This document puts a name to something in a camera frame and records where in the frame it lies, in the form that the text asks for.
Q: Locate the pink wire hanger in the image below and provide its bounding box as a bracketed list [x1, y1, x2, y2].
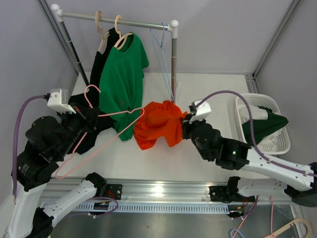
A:
[54, 84, 146, 180]

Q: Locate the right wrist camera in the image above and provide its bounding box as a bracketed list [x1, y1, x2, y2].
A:
[189, 100, 211, 123]

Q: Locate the white and dark green shirt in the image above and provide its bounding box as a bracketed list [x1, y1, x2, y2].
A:
[239, 106, 289, 146]

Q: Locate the orange t shirt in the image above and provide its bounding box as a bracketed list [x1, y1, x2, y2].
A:
[133, 100, 188, 150]

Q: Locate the beige hanger on floor right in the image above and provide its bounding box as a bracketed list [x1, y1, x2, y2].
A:
[265, 218, 313, 238]

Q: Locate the bright green t shirt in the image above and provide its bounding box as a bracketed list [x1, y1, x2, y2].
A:
[99, 33, 149, 141]

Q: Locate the beige hanger with green shirt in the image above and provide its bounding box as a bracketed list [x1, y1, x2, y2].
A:
[114, 15, 133, 50]

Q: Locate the slotted cable duct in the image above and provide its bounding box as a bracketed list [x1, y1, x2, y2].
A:
[72, 201, 245, 214]

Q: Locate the blue hanger on floor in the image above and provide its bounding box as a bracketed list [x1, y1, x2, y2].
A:
[228, 229, 245, 238]

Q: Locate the white plastic basket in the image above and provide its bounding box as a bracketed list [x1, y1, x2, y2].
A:
[234, 93, 291, 155]

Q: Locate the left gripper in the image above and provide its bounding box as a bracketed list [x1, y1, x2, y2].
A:
[55, 101, 102, 158]

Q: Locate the black t shirt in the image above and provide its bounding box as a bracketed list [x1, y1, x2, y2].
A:
[69, 28, 119, 155]

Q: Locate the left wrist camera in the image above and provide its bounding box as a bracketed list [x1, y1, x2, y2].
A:
[47, 88, 76, 114]

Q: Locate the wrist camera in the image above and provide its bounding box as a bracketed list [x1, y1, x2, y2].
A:
[189, 100, 211, 123]
[47, 88, 76, 114]

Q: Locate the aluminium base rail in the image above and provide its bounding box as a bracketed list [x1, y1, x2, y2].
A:
[32, 176, 300, 206]

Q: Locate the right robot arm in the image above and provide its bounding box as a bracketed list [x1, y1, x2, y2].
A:
[182, 115, 317, 207]

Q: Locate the metal clothes rack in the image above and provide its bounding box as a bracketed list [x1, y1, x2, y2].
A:
[51, 3, 182, 103]

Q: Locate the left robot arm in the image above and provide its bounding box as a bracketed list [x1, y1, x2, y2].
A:
[0, 107, 107, 238]

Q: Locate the beige hanger with black shirt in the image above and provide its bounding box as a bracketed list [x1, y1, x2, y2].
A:
[95, 10, 110, 53]

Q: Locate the blue wire hanger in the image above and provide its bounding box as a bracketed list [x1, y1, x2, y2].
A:
[150, 22, 174, 102]

